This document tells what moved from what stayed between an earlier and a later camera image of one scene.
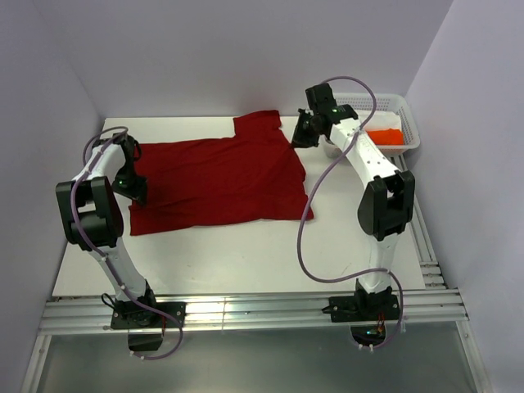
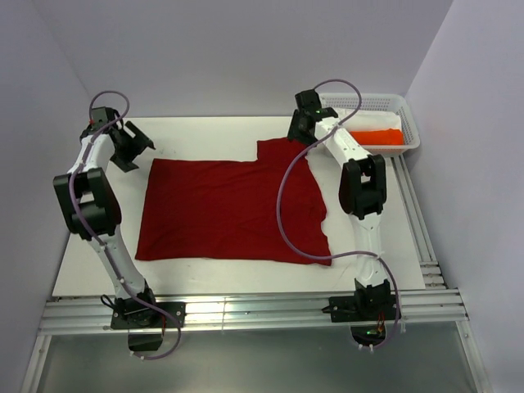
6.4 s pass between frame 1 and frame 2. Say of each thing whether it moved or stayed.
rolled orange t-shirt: stayed
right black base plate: stayed
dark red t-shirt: moved
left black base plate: stayed
